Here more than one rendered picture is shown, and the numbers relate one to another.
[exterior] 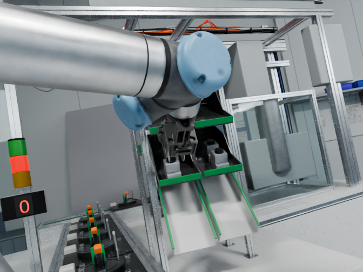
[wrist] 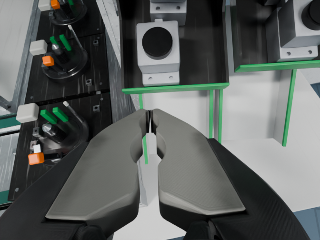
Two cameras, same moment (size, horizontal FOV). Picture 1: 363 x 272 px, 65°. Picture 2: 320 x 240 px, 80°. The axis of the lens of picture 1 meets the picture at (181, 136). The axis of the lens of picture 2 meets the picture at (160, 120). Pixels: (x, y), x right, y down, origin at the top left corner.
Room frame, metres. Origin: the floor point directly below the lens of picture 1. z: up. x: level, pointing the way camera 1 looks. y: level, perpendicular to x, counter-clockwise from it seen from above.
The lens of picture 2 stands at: (0.73, 0.01, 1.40)
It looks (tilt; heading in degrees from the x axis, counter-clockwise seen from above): 62 degrees down; 18
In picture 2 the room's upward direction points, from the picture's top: 9 degrees counter-clockwise
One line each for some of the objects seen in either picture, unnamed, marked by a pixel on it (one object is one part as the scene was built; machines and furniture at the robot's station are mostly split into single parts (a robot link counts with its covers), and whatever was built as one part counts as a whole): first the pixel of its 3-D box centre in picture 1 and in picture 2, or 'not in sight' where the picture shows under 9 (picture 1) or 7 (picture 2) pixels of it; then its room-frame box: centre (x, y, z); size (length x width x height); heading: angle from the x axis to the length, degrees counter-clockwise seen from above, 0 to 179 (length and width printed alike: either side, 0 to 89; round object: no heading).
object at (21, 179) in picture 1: (21, 179); not in sight; (0.91, 0.52, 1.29); 0.05 x 0.05 x 0.05
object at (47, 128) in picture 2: not in sight; (47, 127); (0.86, 0.30, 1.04); 0.02 x 0.02 x 0.03
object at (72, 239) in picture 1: (92, 228); (64, 5); (1.33, 0.48, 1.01); 0.24 x 0.24 x 0.13; 20
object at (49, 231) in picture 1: (193, 196); not in sight; (2.36, 0.00, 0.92); 2.35 x 0.41 x 0.12; 110
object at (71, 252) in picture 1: (95, 239); (60, 54); (1.10, 0.39, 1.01); 0.24 x 0.24 x 0.13; 20
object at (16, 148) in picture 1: (17, 148); not in sight; (0.91, 0.52, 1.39); 0.05 x 0.05 x 0.05
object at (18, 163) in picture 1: (19, 163); not in sight; (0.91, 0.52, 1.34); 0.05 x 0.05 x 0.05
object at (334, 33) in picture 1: (337, 104); not in sight; (1.99, -1.11, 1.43); 0.30 x 0.09 x 1.13; 110
